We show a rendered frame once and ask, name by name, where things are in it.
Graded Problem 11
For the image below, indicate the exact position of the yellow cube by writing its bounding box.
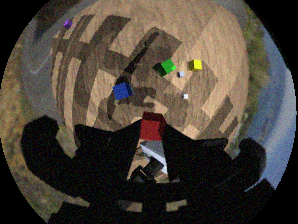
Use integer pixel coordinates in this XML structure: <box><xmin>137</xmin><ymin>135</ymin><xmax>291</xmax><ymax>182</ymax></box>
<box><xmin>189</xmin><ymin>60</ymin><xmax>202</xmax><ymax>71</ymax></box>

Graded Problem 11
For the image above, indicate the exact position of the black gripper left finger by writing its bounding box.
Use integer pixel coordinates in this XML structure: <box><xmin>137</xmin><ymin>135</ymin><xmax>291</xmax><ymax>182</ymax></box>
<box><xmin>74</xmin><ymin>119</ymin><xmax>141</xmax><ymax>180</ymax></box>

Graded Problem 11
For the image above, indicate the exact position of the green rectangular block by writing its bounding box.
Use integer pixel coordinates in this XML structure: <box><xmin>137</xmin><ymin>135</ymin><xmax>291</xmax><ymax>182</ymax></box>
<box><xmin>160</xmin><ymin>59</ymin><xmax>176</xmax><ymax>76</ymax></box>

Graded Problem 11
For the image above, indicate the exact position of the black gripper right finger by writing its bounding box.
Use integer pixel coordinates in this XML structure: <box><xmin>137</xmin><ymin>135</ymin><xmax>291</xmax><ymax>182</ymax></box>
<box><xmin>161</xmin><ymin>124</ymin><xmax>229</xmax><ymax>183</ymax></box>

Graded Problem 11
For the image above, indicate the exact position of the red block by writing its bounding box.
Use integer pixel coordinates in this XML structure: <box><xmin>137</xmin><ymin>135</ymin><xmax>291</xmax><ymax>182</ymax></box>
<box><xmin>140</xmin><ymin>112</ymin><xmax>166</xmax><ymax>141</ymax></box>

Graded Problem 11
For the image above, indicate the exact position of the blue block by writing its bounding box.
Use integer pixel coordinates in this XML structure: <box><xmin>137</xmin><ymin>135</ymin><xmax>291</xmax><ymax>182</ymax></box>
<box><xmin>112</xmin><ymin>81</ymin><xmax>132</xmax><ymax>101</ymax></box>

